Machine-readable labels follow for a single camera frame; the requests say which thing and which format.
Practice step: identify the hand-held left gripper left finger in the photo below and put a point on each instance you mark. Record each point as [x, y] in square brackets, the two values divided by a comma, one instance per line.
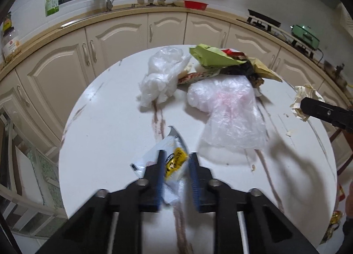
[160, 176]

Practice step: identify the red white striped wrapper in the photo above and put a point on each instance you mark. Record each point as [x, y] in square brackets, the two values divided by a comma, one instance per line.
[195, 76]

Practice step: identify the clear plastic wrap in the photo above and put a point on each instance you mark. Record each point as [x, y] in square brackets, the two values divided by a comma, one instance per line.
[160, 77]

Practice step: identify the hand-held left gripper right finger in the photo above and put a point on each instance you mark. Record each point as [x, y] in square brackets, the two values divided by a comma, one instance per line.
[193, 179]

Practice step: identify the white paper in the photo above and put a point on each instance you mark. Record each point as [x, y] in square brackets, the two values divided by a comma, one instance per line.
[303, 91]

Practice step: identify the gold foil wrapper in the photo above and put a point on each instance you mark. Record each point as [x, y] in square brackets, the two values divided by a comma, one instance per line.
[335, 218]

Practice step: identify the clear plastic bag pink print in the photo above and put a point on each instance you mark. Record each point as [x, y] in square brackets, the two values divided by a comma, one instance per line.
[229, 113]

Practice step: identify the cream kitchen cabinets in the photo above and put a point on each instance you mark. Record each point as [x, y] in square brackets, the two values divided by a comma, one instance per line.
[55, 77]

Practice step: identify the round white table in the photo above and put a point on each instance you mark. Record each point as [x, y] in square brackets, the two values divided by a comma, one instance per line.
[110, 132]

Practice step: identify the black plastic bag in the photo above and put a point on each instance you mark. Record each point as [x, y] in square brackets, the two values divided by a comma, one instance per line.
[242, 70]

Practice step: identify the green bottle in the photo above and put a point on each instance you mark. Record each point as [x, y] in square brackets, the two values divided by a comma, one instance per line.
[52, 4]

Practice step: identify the red snack packet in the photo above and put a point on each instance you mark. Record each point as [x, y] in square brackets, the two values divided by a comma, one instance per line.
[341, 192]

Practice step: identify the green electric pot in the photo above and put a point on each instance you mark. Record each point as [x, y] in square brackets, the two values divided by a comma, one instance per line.
[304, 36]

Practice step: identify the tan yellow packet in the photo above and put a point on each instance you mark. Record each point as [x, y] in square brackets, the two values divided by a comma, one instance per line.
[264, 70]

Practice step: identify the green packet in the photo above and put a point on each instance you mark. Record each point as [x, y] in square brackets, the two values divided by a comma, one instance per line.
[212, 55]

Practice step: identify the clear jar yellow label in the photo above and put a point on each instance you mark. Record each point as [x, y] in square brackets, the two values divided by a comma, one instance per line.
[11, 41]

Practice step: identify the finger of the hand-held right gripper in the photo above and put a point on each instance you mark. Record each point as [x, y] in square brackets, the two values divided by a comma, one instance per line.
[322, 110]

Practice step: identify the wooden chair beige seat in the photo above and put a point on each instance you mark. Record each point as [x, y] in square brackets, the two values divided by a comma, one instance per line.
[336, 134]

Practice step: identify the white yellow snack wrapper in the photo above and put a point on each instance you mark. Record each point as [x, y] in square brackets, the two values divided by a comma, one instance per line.
[173, 143]

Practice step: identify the red basin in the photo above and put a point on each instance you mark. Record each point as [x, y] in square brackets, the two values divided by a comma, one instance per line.
[195, 5]

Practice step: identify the white shelf rack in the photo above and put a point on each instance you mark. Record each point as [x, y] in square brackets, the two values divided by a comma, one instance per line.
[27, 176]

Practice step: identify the black gas stove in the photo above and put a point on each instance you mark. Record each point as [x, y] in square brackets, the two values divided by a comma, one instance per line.
[263, 19]

